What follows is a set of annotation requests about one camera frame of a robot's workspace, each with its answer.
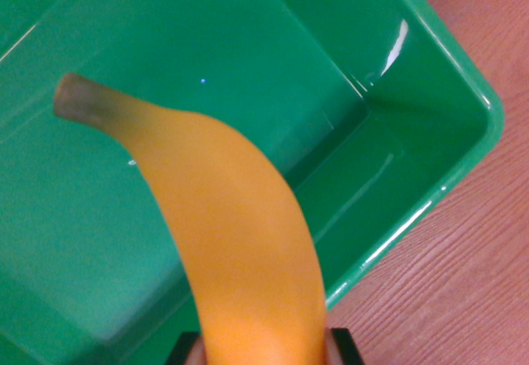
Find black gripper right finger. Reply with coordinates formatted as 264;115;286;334
322;328;367;365

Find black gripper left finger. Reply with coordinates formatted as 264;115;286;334
164;331;207;365

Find yellow banana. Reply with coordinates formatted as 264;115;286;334
52;73;330;365

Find green plastic bin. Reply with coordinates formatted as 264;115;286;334
0;0;507;365

